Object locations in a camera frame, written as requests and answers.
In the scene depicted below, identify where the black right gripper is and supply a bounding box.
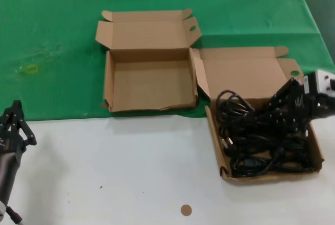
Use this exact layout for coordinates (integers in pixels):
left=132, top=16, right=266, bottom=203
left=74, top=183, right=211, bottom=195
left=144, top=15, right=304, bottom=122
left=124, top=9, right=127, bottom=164
left=262, top=76, right=335, bottom=136

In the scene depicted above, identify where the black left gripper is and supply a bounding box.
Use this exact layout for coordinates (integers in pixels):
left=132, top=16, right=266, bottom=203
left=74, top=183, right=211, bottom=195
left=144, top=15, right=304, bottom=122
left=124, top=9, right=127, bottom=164
left=0, top=99, right=38, bottom=203

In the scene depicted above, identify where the cardboard box with intact rim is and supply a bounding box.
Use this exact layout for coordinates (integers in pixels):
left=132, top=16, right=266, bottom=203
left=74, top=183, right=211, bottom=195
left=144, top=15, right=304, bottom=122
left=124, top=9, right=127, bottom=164
left=189, top=46, right=325, bottom=186

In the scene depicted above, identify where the cardboard box with torn rim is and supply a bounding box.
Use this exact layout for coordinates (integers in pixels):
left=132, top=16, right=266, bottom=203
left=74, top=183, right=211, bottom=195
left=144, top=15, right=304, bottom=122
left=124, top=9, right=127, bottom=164
left=94, top=8, right=202, bottom=113

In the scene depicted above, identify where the green table cloth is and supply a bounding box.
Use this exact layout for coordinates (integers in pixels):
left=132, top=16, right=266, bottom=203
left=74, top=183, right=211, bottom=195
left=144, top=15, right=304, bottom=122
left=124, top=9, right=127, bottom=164
left=0, top=0, right=335, bottom=122

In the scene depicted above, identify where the brown cardboard disc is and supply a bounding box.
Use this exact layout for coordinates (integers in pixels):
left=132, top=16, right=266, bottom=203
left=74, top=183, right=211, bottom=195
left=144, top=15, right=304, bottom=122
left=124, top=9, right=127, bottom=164
left=181, top=204, right=193, bottom=217

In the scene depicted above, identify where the yellow green ring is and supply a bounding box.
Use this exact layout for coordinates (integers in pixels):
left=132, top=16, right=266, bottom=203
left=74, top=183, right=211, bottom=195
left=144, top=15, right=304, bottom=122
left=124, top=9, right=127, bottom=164
left=24, top=64, right=40, bottom=75

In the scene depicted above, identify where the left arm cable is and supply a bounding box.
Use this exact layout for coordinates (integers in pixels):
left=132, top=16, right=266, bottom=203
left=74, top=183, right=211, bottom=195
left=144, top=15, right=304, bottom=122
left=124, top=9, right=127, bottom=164
left=6, top=206, right=25, bottom=225

